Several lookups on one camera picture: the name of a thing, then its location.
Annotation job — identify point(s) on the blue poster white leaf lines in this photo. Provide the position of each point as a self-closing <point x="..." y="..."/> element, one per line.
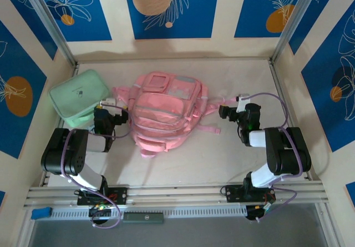
<point x="33" y="27"/>

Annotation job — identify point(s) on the blue foam block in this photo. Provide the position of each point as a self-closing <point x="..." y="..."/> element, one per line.
<point x="41" y="213"/>

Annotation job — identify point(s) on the blue poster dark circle leaves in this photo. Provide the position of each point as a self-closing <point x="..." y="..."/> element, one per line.
<point x="327" y="105"/>

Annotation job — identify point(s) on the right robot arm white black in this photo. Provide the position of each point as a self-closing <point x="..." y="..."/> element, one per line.
<point x="258" y="138"/>

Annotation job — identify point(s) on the aluminium corner post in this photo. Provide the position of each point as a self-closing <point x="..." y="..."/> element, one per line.
<point x="48" y="22"/>
<point x="292" y="22"/>

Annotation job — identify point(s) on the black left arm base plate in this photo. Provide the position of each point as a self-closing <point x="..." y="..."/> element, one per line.
<point x="122" y="195"/>

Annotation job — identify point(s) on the aluminium front frame rail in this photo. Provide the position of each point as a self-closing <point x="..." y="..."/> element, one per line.
<point x="177" y="195"/>

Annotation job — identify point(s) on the grey green rectangular device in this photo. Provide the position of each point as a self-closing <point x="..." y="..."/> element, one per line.
<point x="142" y="218"/>

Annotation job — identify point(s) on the blue poster beige circle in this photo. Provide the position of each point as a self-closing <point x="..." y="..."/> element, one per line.
<point x="172" y="27"/>

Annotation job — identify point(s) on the mint green zip case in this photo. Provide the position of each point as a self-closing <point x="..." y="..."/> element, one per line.
<point x="77" y="94"/>

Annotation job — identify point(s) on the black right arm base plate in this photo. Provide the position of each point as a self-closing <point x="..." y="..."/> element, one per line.
<point x="233" y="192"/>

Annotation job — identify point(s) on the blue poster orange oval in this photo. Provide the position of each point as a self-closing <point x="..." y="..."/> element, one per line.
<point x="16" y="63"/>

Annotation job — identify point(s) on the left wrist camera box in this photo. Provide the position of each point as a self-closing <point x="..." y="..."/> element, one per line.
<point x="109" y="102"/>

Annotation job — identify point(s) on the blue poster white flower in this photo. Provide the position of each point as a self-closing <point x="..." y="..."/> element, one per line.
<point x="83" y="27"/>

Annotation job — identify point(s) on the pink school backpack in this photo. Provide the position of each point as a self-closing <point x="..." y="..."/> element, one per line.
<point x="161" y="111"/>

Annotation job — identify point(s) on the blue poster thin white lines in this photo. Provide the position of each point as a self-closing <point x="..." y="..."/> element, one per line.
<point x="313" y="22"/>

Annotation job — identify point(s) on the blue poster orange circle fern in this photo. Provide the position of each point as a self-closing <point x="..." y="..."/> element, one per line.
<point x="258" y="8"/>

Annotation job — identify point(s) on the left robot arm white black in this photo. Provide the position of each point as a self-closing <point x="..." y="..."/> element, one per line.
<point x="97" y="143"/>

